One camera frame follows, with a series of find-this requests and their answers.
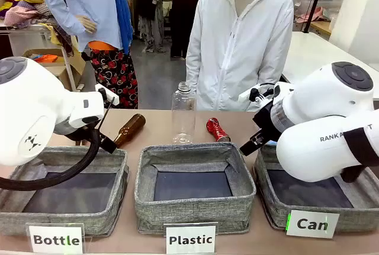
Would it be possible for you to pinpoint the person in white jacket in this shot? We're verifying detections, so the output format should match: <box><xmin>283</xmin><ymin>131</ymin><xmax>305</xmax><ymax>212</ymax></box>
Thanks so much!
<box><xmin>185</xmin><ymin>0</ymin><xmax>295</xmax><ymax>112</ymax></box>

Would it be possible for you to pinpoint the brown cardboard box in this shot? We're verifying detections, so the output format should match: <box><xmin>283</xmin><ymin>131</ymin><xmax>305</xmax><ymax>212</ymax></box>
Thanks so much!
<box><xmin>22</xmin><ymin>47</ymin><xmax>87</xmax><ymax>92</ymax></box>

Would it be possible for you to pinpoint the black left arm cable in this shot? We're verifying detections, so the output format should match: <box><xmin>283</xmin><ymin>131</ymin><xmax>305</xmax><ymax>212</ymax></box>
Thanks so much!
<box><xmin>0</xmin><ymin>127</ymin><xmax>102</xmax><ymax>191</ymax></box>

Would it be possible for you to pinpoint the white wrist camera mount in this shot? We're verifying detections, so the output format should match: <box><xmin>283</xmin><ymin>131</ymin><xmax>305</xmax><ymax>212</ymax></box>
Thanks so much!
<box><xmin>94</xmin><ymin>84</ymin><xmax>120</xmax><ymax>109</ymax></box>
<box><xmin>238</xmin><ymin>82</ymin><xmax>278</xmax><ymax>105</ymax></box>

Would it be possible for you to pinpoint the mannequin blue shirt floral skirt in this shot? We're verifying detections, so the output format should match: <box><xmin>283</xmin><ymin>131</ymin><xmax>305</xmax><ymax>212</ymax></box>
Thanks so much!
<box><xmin>38</xmin><ymin>0</ymin><xmax>139</xmax><ymax>109</ymax></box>

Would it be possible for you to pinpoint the clear plastic bottle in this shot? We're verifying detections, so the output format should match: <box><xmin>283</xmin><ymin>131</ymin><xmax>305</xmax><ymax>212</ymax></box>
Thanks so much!
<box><xmin>171</xmin><ymin>81</ymin><xmax>197</xmax><ymax>145</ymax></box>

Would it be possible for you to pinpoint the pile of colourful clothes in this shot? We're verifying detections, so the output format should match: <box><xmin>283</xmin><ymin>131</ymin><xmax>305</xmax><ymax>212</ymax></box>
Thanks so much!
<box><xmin>0</xmin><ymin>0</ymin><xmax>62</xmax><ymax>28</ymax></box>

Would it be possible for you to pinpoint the white sign reading Can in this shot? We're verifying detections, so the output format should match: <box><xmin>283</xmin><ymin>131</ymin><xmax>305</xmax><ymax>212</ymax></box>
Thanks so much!
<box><xmin>285</xmin><ymin>209</ymin><xmax>341</xmax><ymax>240</ymax></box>

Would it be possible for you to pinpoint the grey fabric basket can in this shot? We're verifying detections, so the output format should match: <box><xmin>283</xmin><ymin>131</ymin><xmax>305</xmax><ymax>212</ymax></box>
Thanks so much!
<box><xmin>253</xmin><ymin>144</ymin><xmax>379</xmax><ymax>233</ymax></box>

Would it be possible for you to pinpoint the black stand pole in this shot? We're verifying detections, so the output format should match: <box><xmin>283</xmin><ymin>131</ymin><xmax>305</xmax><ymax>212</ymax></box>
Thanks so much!
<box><xmin>302</xmin><ymin>0</ymin><xmax>327</xmax><ymax>34</ymax></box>

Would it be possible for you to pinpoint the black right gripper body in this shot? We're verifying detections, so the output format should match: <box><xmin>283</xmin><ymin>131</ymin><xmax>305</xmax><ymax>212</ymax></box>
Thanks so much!
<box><xmin>252</xmin><ymin>100</ymin><xmax>285</xmax><ymax>143</ymax></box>

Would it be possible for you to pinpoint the crushed red can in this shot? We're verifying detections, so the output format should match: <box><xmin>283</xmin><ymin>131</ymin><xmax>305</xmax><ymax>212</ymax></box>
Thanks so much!
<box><xmin>205</xmin><ymin>117</ymin><xmax>232</xmax><ymax>143</ymax></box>

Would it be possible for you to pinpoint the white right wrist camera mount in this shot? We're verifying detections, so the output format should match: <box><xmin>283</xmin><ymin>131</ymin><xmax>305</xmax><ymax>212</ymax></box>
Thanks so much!
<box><xmin>238</xmin><ymin>82</ymin><xmax>278</xmax><ymax>105</ymax></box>

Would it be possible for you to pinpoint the white sleeved right forearm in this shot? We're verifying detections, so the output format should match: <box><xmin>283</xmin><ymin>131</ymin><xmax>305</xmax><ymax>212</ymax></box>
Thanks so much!
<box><xmin>185</xmin><ymin>41</ymin><xmax>208</xmax><ymax>111</ymax></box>

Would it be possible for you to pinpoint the orange cloth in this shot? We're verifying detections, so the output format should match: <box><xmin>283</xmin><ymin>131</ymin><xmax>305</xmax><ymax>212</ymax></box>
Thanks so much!
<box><xmin>30</xmin><ymin>54</ymin><xmax>59</xmax><ymax>63</ymax></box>

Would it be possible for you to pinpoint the white sleeved left forearm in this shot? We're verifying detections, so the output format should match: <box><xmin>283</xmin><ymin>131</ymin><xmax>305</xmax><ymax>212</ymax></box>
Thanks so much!
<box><xmin>266</xmin><ymin>30</ymin><xmax>295</xmax><ymax>86</ymax></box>

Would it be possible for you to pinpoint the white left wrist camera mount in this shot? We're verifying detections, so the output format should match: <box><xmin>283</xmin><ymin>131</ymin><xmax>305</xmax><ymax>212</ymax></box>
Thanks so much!
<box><xmin>94</xmin><ymin>84</ymin><xmax>120</xmax><ymax>109</ymax></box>

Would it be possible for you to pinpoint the grey fabric basket plastic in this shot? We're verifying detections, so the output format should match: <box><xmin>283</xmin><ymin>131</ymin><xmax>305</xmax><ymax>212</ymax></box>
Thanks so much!
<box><xmin>134</xmin><ymin>141</ymin><xmax>257</xmax><ymax>235</ymax></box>

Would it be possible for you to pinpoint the white sign reading Bottle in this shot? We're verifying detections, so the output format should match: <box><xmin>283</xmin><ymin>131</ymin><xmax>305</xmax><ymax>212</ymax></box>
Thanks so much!
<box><xmin>25</xmin><ymin>222</ymin><xmax>87</xmax><ymax>254</ymax></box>

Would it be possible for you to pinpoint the brown glass bottle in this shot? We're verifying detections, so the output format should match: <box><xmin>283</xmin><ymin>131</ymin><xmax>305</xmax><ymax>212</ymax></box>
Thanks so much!
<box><xmin>112</xmin><ymin>113</ymin><xmax>147</xmax><ymax>149</ymax></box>

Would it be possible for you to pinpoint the pink cloth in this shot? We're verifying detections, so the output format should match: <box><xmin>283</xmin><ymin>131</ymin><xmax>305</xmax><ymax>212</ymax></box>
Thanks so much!
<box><xmin>296</xmin><ymin>6</ymin><xmax>330</xmax><ymax>24</ymax></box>

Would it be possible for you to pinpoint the white sign reading Plastic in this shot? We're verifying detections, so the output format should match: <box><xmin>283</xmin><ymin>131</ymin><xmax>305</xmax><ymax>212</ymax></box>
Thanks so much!
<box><xmin>163</xmin><ymin>222</ymin><xmax>219</xmax><ymax>255</ymax></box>

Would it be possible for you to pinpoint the grey fabric basket bottle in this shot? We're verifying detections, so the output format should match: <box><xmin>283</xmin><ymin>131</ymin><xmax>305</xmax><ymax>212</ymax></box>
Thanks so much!
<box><xmin>0</xmin><ymin>146</ymin><xmax>130</xmax><ymax>237</ymax></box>

